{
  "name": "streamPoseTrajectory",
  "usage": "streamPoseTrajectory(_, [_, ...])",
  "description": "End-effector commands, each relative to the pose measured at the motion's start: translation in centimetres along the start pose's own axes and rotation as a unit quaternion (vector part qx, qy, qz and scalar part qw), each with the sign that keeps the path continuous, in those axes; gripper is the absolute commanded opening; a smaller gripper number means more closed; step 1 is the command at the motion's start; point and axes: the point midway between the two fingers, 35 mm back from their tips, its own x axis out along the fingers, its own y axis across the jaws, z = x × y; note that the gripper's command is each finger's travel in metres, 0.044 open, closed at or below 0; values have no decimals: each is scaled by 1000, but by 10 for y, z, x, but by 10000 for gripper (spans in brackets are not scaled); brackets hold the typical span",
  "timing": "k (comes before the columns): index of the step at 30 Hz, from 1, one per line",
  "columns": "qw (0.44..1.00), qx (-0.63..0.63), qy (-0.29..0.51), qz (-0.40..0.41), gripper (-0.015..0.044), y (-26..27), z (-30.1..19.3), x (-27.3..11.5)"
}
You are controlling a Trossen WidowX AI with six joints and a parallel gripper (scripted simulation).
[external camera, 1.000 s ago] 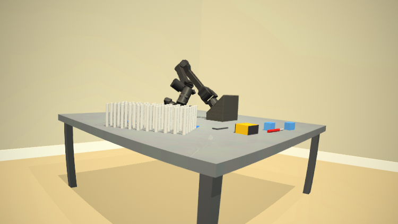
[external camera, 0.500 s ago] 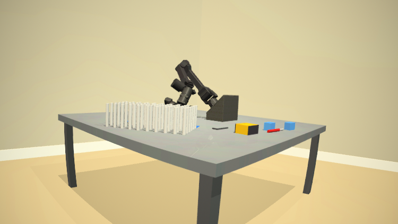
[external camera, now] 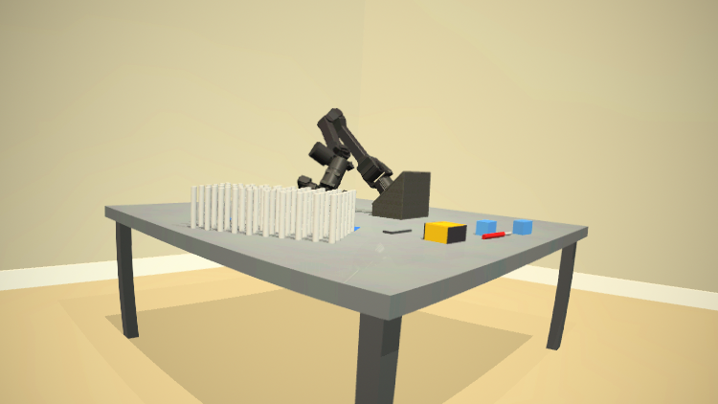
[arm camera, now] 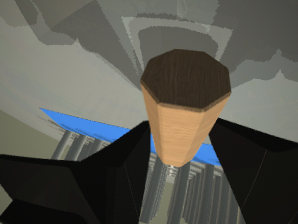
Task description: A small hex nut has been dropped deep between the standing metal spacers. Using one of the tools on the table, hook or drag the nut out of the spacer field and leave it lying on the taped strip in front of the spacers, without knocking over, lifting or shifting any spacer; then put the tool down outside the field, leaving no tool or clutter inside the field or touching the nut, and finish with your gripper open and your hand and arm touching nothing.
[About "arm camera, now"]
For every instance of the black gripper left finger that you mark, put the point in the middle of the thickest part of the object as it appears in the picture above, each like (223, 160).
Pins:
(105, 188)

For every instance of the blue flat strip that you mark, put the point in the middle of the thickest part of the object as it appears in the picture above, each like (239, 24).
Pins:
(205, 153)

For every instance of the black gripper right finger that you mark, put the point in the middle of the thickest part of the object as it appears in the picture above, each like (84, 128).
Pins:
(262, 171)

